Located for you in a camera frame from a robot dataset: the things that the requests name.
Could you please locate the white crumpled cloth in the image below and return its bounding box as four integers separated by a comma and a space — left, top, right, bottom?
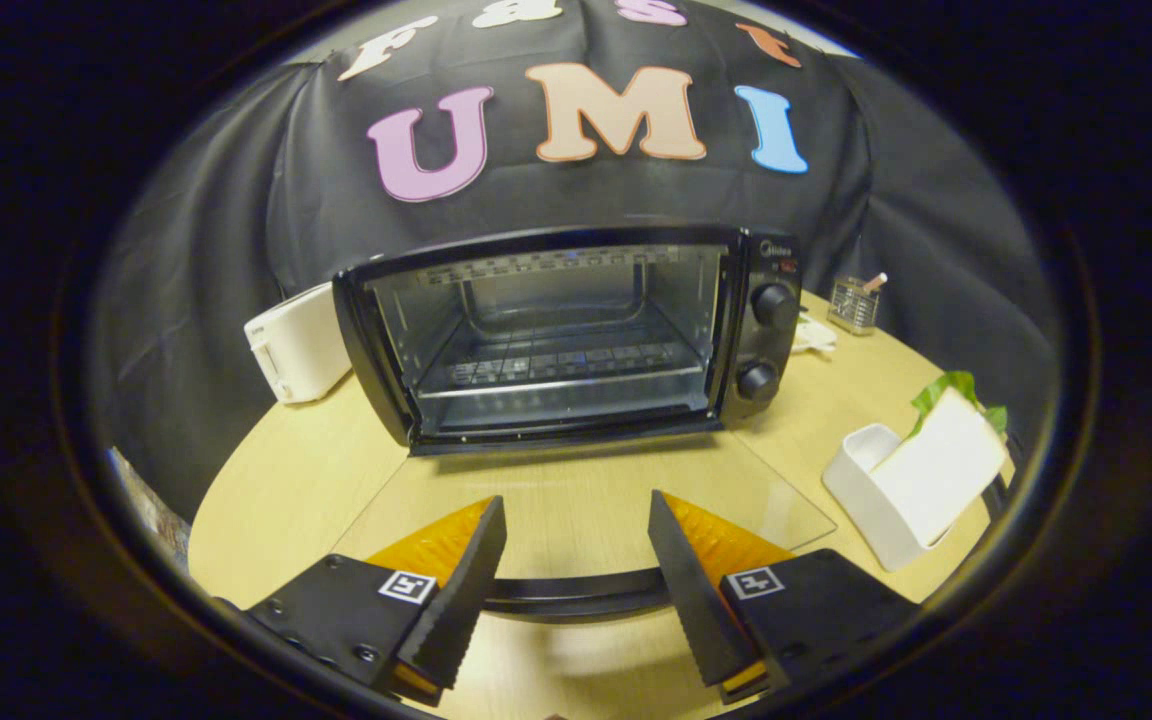
793, 314, 838, 354

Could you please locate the dark chair frame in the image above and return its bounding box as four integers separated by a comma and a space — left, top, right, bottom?
981, 472, 1025, 523

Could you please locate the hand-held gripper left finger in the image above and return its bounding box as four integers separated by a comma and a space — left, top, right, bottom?
221, 496, 508, 707

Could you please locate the white bread lettuce sandwich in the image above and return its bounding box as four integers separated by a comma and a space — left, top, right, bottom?
884, 371, 1010, 547

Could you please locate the black backdrop cloth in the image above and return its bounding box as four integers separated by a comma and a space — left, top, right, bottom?
86, 0, 1062, 521

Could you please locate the white slot toaster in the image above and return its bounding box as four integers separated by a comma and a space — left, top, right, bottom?
244, 282, 353, 405

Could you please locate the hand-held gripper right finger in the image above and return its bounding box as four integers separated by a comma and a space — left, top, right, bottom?
647, 489, 923, 705

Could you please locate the white sandwich holder tray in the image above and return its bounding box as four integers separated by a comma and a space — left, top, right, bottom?
822, 423, 949, 573

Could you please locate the wire mesh basket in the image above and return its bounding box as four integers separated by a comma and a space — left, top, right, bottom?
827, 277, 881, 336

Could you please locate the black toaster oven glass door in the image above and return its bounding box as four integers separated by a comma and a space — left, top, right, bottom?
333, 225, 838, 624

